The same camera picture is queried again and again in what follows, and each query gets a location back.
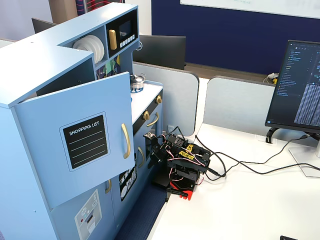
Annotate small metal toy pot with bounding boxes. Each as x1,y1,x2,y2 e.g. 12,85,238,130
130,72,147,90

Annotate computer monitor showing code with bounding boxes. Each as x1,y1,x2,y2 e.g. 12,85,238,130
264,39,320,134

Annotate red table clamp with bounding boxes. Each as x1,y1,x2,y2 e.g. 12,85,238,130
165,180,196,201

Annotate dark blue textured mat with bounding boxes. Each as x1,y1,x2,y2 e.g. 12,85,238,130
113,184,169,240

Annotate blue shopping list cabinet door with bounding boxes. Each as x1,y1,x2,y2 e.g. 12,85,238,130
12,71,136,211

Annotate white whiteboard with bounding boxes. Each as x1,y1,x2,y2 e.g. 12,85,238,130
179,0,320,20

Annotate gold microwave handle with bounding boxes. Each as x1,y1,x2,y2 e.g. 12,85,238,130
108,29,118,51

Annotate black cable with plug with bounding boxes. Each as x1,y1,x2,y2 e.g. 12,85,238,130
203,134,310,182

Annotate white monitor stand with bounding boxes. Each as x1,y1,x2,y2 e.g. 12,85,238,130
288,132,320,179

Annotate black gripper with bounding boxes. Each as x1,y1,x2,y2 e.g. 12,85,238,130
146,137,169,170

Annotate white and yellow plug bundle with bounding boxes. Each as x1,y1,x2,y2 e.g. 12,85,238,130
262,71,280,85

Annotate white toy plate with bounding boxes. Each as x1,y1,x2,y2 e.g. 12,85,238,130
79,35,100,60
72,37,95,55
93,39,105,63
86,34,103,62

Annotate gold oven handle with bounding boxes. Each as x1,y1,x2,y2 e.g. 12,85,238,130
146,112,160,128

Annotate long black cable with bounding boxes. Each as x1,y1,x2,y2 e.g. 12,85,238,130
194,134,320,176

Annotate grey desk divider panel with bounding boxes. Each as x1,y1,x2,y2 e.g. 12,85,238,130
132,61,200,138
203,75,276,131

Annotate long gold door handle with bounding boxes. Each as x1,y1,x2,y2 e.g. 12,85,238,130
121,122,132,160

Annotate black monitor back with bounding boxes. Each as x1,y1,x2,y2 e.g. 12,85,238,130
138,34,187,71
31,17,60,35

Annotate light blue toy kitchen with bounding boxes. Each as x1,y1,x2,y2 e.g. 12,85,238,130
0,1,165,240

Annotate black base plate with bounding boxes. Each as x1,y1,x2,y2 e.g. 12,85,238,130
151,171,174,189

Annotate black toy microwave door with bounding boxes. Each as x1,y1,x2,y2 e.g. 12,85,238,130
105,9,139,60

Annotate blue door with dispenser print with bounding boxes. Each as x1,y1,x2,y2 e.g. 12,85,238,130
49,177,118,240

